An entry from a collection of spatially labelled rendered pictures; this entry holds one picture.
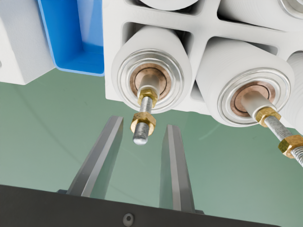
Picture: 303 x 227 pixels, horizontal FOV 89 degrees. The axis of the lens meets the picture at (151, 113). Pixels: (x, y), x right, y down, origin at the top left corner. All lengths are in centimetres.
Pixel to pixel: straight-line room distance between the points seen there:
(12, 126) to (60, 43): 48
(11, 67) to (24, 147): 55
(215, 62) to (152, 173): 61
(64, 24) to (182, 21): 25
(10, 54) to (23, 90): 31
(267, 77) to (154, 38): 12
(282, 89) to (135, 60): 16
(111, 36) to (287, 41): 24
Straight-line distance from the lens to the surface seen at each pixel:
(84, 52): 46
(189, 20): 24
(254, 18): 22
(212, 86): 20
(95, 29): 45
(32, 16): 38
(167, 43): 17
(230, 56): 21
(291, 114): 28
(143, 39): 17
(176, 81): 18
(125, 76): 18
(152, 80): 16
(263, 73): 20
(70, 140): 70
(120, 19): 24
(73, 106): 58
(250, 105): 19
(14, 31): 34
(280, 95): 22
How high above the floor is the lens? 41
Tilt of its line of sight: 55 degrees down
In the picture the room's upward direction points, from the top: 173 degrees counter-clockwise
